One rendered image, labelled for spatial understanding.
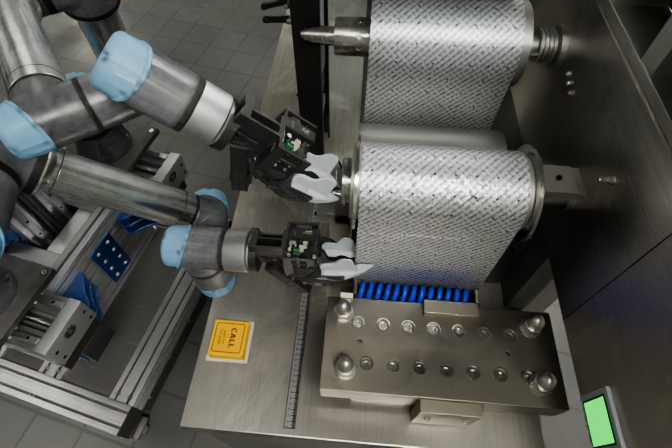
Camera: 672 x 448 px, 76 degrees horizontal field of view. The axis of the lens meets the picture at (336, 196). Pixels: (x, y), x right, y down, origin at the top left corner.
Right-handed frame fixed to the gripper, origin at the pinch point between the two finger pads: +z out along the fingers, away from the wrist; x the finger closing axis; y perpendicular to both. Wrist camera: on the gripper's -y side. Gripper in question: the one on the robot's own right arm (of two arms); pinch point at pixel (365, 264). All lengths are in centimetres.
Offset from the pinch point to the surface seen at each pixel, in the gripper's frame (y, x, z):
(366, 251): 5.3, -0.3, -0.1
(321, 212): 4.6, 7.3, -8.5
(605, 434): 10.4, -25.5, 29.4
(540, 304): -43, 13, 49
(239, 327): -16.6, -7.8, -24.2
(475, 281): -3.2, -0.3, 20.1
